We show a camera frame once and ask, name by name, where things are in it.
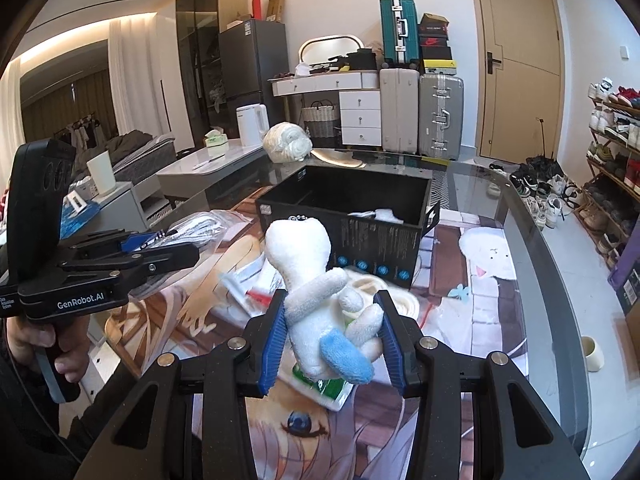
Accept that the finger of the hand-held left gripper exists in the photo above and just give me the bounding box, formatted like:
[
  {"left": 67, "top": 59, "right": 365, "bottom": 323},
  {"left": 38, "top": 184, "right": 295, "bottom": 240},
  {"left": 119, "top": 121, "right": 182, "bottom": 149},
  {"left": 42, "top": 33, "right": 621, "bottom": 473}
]
[
  {"left": 57, "top": 229, "right": 177, "bottom": 263},
  {"left": 57, "top": 242, "right": 201, "bottom": 292}
]

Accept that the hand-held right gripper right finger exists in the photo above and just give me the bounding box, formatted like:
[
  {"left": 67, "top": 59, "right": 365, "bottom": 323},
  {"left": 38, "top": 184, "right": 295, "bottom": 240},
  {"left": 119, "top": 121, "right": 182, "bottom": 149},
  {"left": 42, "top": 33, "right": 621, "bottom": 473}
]
[{"left": 372, "top": 290, "right": 593, "bottom": 480}]

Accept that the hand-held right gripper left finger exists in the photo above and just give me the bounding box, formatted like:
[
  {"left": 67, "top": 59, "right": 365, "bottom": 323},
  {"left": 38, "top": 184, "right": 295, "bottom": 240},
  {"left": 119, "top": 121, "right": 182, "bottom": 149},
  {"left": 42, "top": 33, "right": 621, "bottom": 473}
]
[{"left": 97, "top": 287, "right": 288, "bottom": 480}]

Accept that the white plush toy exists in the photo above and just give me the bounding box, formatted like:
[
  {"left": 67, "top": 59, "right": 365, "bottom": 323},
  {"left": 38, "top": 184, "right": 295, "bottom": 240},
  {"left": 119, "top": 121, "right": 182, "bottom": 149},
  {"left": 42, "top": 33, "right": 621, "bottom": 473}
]
[{"left": 263, "top": 215, "right": 386, "bottom": 386}]

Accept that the black storage box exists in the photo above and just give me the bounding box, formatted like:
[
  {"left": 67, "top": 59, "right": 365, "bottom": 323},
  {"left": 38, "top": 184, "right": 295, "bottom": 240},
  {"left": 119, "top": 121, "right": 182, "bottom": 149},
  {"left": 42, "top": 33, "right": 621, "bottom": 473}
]
[{"left": 255, "top": 162, "right": 442, "bottom": 293}]

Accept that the person's left forearm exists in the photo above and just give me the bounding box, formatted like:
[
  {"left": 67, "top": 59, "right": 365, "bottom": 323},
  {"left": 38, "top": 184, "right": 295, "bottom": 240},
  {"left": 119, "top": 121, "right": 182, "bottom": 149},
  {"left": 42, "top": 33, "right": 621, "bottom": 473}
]
[{"left": 0, "top": 345, "right": 136, "bottom": 480}]

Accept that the person's left hand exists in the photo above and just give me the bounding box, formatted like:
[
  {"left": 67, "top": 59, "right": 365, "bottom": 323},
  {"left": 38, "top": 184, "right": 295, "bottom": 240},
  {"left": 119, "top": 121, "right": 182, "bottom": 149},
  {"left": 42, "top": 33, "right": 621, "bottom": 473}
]
[{"left": 6, "top": 310, "right": 93, "bottom": 387}]

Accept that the blue packet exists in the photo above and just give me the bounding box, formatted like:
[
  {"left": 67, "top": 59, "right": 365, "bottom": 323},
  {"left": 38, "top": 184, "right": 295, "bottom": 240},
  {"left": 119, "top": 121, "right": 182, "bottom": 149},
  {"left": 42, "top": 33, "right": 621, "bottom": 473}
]
[{"left": 60, "top": 199, "right": 103, "bottom": 240}]

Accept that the white side cabinet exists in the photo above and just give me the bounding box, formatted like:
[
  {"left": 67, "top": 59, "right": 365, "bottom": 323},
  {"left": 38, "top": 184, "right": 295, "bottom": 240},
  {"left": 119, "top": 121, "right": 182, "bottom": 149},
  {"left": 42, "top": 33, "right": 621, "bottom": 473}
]
[{"left": 65, "top": 180, "right": 167, "bottom": 241}]

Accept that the printed table mat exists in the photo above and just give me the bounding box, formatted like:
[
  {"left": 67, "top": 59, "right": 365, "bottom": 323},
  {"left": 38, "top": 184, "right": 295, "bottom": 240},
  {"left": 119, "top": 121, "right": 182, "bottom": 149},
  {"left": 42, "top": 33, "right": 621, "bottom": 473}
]
[{"left": 100, "top": 195, "right": 526, "bottom": 480}]

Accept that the white plastic packet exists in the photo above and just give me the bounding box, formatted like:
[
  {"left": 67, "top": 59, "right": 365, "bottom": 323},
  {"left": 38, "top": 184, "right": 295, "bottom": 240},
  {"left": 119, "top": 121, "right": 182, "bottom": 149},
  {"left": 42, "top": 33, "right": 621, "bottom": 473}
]
[{"left": 220, "top": 262, "right": 282, "bottom": 322}]

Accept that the white paper cup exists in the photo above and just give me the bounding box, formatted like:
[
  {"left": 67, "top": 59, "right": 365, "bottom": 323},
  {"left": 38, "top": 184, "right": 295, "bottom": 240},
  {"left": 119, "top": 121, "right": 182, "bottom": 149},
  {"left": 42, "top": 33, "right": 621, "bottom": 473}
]
[{"left": 86, "top": 151, "right": 117, "bottom": 197}]

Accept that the green packet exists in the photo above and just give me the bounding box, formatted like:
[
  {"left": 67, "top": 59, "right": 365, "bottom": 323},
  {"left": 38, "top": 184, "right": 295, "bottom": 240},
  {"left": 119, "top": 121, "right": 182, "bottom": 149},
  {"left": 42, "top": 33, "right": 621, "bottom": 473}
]
[{"left": 291, "top": 364, "right": 357, "bottom": 412}]

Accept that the clothes rack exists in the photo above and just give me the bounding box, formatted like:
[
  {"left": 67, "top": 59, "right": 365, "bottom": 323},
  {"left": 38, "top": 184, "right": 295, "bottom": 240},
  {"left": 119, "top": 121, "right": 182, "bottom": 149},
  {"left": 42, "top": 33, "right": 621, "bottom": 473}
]
[{"left": 51, "top": 114, "right": 109, "bottom": 150}]

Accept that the bed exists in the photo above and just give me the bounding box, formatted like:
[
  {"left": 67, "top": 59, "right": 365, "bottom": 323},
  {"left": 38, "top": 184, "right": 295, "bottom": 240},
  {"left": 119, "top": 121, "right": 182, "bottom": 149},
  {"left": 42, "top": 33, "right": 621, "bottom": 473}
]
[{"left": 106, "top": 129, "right": 177, "bottom": 182}]

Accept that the white coffee table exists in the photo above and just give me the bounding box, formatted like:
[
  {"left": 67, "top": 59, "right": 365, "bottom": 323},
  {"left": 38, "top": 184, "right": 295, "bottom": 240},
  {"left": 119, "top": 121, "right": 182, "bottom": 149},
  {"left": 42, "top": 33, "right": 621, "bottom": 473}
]
[{"left": 156, "top": 141, "right": 281, "bottom": 202}]

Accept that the brown curtain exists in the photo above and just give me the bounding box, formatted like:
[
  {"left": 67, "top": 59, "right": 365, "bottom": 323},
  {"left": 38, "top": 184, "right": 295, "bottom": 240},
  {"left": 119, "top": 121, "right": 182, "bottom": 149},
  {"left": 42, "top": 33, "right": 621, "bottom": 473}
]
[{"left": 19, "top": 69, "right": 117, "bottom": 137}]

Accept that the white electric kettle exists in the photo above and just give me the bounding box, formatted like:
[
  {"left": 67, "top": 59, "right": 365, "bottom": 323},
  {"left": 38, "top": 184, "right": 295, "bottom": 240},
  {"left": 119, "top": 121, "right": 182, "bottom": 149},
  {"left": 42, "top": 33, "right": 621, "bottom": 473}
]
[{"left": 236, "top": 103, "right": 271, "bottom": 148}]

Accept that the white rolled cloth bundle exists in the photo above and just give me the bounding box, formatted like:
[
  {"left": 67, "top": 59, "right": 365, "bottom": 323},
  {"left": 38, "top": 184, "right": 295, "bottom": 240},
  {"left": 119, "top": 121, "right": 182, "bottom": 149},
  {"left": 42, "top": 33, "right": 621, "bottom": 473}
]
[{"left": 263, "top": 121, "right": 314, "bottom": 164}]

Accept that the white curtain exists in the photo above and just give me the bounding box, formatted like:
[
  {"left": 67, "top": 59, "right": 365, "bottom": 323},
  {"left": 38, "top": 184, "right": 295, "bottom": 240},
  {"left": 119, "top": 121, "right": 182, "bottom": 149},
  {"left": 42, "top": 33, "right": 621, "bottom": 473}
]
[{"left": 107, "top": 14, "right": 177, "bottom": 137}]

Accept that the white floor cup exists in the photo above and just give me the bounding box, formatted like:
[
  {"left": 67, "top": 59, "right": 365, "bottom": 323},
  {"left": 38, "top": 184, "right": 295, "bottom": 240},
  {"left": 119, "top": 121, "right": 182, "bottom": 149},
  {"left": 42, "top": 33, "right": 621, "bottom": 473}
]
[{"left": 579, "top": 337, "right": 605, "bottom": 374}]

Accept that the wicker basket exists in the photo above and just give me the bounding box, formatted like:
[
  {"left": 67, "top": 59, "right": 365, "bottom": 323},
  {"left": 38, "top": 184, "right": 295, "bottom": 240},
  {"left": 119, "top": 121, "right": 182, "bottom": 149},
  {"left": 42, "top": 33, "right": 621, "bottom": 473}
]
[{"left": 301, "top": 100, "right": 340, "bottom": 137}]

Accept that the grey refrigerator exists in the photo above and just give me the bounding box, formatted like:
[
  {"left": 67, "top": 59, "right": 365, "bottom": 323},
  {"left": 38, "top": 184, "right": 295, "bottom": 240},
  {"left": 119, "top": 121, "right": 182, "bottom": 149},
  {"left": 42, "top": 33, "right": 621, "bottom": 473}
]
[{"left": 218, "top": 18, "right": 289, "bottom": 132}]

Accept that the pile of shoes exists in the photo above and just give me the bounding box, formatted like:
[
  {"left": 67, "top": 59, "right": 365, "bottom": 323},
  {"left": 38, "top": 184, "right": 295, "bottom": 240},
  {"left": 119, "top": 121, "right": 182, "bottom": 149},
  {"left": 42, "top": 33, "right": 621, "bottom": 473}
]
[{"left": 486, "top": 155, "right": 582, "bottom": 232}]

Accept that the tall black cabinet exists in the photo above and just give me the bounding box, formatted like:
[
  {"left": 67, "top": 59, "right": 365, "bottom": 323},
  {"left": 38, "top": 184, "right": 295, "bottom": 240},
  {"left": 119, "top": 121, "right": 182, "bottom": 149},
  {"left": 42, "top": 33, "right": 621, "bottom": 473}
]
[{"left": 175, "top": 0, "right": 249, "bottom": 147}]

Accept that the silver suitcase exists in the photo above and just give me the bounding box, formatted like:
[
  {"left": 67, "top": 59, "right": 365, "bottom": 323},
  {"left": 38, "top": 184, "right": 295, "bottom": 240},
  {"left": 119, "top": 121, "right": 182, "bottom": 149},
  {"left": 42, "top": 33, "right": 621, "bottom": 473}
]
[{"left": 417, "top": 73, "right": 465, "bottom": 161}]

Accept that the beige suitcase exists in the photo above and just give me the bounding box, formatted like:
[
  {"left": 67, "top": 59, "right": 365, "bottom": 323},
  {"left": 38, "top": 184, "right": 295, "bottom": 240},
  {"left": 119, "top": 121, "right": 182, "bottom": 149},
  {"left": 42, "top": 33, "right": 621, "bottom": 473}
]
[{"left": 378, "top": 67, "right": 421, "bottom": 155}]

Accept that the white dressing table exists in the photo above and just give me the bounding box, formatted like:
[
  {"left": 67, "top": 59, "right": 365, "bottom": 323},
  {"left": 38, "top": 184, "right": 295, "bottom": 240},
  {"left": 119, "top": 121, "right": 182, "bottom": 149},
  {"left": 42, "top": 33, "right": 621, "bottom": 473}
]
[{"left": 269, "top": 70, "right": 384, "bottom": 150}]

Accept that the purple box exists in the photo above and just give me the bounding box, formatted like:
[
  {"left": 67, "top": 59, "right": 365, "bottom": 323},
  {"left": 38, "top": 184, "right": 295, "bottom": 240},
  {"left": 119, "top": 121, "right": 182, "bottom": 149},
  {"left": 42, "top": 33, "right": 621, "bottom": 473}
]
[{"left": 607, "top": 249, "right": 640, "bottom": 313}]

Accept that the rounded mirror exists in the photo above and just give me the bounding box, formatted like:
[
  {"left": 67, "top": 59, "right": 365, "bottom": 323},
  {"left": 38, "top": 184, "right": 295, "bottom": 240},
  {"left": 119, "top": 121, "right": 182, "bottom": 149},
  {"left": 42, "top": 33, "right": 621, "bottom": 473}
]
[{"left": 298, "top": 34, "right": 365, "bottom": 69}]

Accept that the black bag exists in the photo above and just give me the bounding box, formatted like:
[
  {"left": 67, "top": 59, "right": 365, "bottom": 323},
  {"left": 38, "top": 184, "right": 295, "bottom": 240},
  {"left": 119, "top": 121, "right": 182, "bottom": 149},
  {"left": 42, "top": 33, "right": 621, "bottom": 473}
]
[{"left": 346, "top": 48, "right": 379, "bottom": 72}]

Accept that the yellow and black shoe box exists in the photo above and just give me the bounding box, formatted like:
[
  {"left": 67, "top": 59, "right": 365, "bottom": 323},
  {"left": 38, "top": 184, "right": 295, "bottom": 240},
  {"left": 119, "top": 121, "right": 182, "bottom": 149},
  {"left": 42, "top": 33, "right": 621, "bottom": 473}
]
[{"left": 422, "top": 58, "right": 457, "bottom": 76}]

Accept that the wooden shoe rack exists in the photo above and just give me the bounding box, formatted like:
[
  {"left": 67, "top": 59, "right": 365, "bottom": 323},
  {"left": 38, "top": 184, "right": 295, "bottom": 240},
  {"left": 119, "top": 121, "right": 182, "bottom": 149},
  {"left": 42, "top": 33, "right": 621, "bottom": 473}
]
[{"left": 581, "top": 76, "right": 640, "bottom": 272}]

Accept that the teal suitcase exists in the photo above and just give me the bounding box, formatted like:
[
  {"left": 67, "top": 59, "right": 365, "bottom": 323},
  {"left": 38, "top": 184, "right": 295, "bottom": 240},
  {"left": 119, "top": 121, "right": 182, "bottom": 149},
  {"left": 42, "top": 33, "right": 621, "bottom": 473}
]
[{"left": 378, "top": 0, "right": 421, "bottom": 69}]

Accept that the brown and black shoe box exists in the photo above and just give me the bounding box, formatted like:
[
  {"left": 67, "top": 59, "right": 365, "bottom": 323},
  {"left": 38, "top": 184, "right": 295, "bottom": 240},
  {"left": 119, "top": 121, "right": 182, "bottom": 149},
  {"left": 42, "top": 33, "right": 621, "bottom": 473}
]
[{"left": 419, "top": 12, "right": 450, "bottom": 36}]

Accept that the beige door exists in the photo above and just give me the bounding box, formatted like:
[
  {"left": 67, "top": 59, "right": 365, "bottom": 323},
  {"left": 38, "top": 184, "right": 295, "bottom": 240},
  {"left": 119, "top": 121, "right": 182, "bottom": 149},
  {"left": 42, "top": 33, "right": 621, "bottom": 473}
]
[{"left": 467, "top": 0, "right": 560, "bottom": 162}]

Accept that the clear bag with white cable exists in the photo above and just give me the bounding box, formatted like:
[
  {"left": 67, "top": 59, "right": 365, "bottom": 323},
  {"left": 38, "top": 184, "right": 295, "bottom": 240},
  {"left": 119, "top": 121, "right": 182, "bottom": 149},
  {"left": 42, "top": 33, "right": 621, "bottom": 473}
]
[{"left": 150, "top": 209, "right": 257, "bottom": 262}]

